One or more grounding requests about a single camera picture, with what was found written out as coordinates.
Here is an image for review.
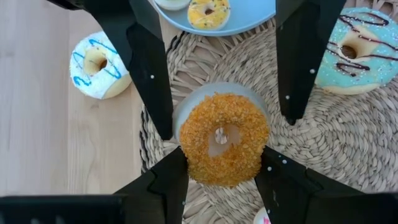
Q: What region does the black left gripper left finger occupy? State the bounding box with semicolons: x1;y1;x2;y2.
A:
114;146;190;224

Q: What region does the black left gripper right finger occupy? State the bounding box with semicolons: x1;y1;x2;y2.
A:
254;146;363;224

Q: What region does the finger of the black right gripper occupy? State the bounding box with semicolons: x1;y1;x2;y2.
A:
83;0;174;141
275;0;348;126

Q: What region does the small white colourful-sprinkled donut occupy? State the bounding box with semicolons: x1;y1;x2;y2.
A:
252;206;272;224

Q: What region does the large white blue-drizzled donut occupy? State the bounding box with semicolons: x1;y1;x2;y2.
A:
69;30;133;100

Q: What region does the small orange crumb donut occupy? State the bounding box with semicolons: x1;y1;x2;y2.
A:
172;82;271;189

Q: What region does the small lemon yellow donut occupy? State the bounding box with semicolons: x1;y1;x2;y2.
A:
187;0;231;31

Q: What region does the large mint chocolate-drizzled donut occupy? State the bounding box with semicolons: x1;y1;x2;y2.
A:
314;6;398;96

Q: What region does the round woven straw placemat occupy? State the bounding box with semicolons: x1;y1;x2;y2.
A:
139;0;398;224

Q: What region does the light blue plate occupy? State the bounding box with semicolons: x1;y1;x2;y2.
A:
148;0;277;37

